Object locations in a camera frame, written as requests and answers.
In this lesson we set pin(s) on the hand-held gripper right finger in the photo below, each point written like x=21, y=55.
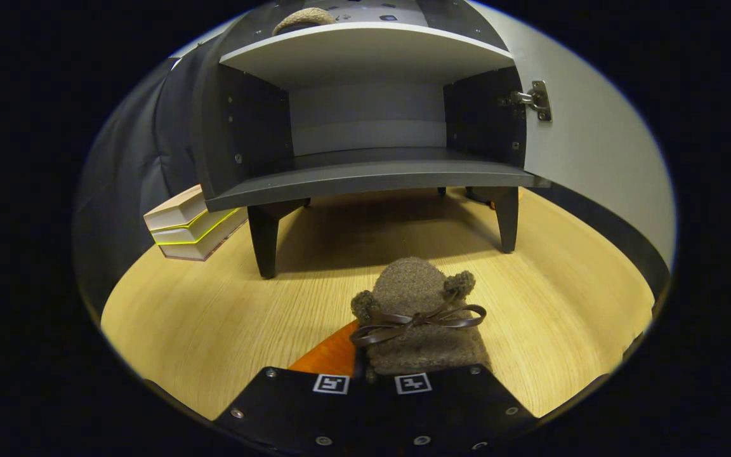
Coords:
x=454, y=412

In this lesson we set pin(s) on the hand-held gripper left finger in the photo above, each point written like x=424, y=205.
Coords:
x=289, y=412

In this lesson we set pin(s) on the brown fuzzy shoe with bow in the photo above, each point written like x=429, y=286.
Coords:
x=410, y=285

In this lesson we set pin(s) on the dark grey shoe cabinet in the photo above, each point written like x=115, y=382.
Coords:
x=365, y=174

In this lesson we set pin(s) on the metal door hinge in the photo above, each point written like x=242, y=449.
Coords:
x=538, y=101

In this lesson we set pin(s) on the white paged book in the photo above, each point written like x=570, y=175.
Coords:
x=194, y=251

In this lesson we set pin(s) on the yellow edged book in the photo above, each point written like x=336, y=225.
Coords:
x=188, y=233

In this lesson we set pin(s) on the black backdrop cloth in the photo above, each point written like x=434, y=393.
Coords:
x=118, y=190

